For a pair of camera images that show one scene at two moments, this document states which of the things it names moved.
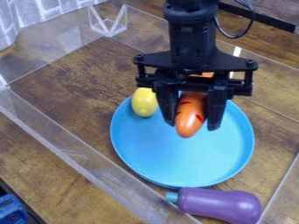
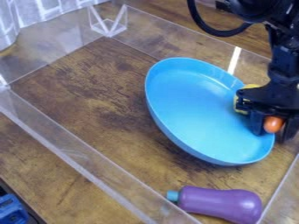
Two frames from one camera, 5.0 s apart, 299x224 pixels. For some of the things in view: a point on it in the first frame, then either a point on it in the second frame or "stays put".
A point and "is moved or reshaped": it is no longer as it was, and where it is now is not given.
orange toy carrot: x=191 y=108 → x=272 y=123
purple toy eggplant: x=227 y=206 stays put
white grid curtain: x=21 y=12 stays put
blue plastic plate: x=169 y=161 is moved or reshaped
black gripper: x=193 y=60 → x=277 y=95
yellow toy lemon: x=144 y=101 → x=244 y=87
